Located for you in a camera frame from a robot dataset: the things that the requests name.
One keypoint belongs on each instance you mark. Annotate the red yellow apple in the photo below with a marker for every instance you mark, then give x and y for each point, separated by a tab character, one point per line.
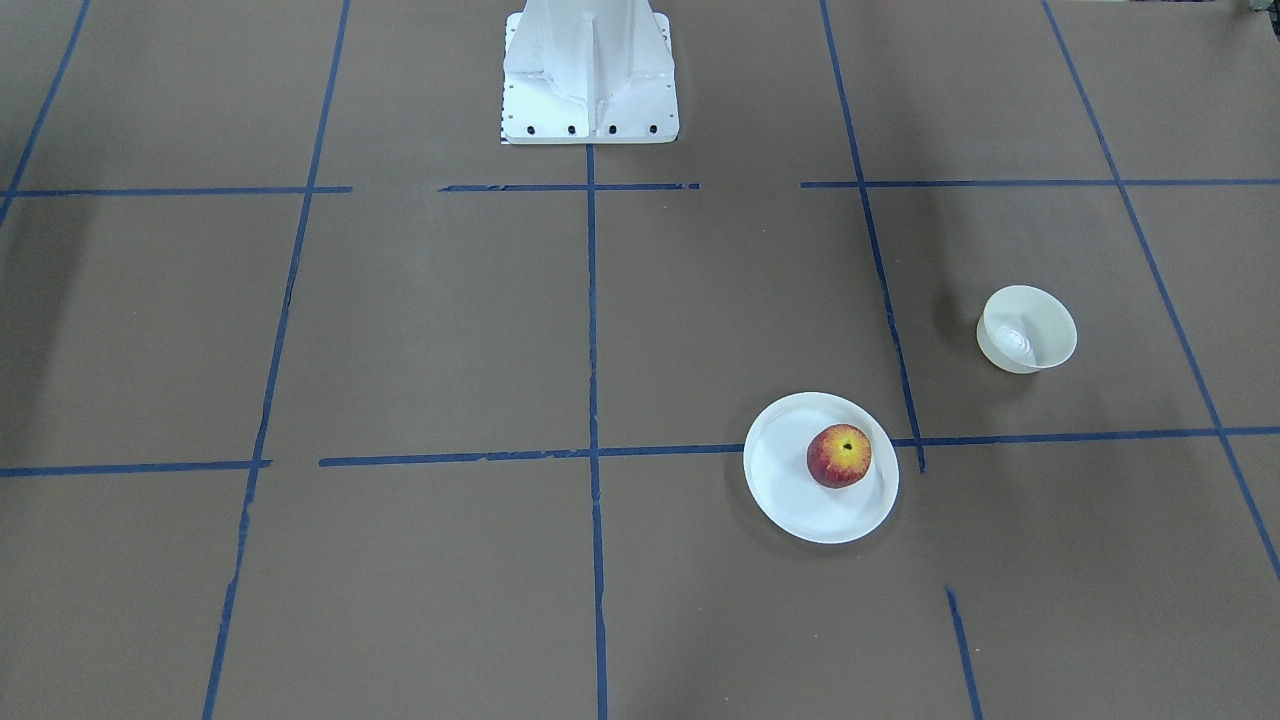
839	456

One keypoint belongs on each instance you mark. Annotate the white round plate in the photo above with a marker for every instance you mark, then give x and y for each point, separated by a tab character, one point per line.
775	460

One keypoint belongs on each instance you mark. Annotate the white bowl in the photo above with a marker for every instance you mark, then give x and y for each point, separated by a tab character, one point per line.
1024	330

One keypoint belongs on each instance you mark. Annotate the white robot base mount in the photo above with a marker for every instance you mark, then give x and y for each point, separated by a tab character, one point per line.
588	72

